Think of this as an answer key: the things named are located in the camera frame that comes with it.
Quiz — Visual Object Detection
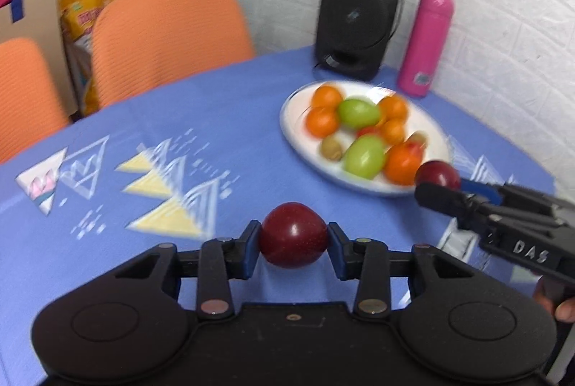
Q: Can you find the brown paper bag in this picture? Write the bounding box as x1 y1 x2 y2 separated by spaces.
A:
1 0 79 116

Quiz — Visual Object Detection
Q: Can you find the black speaker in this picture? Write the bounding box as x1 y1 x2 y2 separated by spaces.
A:
314 0 401 82

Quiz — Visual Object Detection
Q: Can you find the orange chair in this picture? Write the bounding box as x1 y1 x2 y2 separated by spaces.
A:
0 38 71 162
92 0 256 108

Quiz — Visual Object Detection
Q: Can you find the pink thermos bottle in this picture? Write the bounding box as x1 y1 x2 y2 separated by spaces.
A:
397 0 455 97

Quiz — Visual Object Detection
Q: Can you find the green plum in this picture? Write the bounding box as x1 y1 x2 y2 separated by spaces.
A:
343 135 386 180
337 97 381 130

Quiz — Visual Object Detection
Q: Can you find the black speaker cable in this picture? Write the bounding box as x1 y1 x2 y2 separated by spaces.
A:
383 0 406 51

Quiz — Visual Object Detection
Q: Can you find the red peach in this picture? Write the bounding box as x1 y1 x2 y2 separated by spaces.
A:
356 125 379 138

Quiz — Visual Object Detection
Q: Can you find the right orange chair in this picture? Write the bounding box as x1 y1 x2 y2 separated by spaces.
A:
92 0 256 108

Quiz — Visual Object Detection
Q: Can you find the small kumquat orange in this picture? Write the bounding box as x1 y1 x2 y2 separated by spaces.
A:
378 118 406 147
377 94 409 122

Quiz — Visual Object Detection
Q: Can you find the yellow snack bag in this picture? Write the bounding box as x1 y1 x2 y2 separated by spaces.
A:
59 0 115 117

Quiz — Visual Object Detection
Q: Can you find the blue printed tablecloth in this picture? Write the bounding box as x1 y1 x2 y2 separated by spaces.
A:
1 49 535 385

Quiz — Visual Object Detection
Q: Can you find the white ceramic plate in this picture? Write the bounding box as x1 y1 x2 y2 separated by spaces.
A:
280 82 453 196

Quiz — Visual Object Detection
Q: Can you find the left orange chair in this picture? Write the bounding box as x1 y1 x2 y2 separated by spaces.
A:
0 38 71 162

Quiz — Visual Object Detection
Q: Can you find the person's right hand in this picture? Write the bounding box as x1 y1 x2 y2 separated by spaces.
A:
533 277 575 324

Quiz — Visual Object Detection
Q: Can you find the mandarin orange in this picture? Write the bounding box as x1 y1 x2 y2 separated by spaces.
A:
382 142 425 187
310 84 345 108

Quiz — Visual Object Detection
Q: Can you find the brown longan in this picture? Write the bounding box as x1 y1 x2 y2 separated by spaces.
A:
408 131 428 147
319 135 344 162

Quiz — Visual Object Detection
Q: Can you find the large orange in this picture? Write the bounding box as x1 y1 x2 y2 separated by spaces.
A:
305 107 340 139

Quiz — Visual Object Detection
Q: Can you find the dark red plum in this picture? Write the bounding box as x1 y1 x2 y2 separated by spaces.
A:
415 161 461 190
258 202 330 269

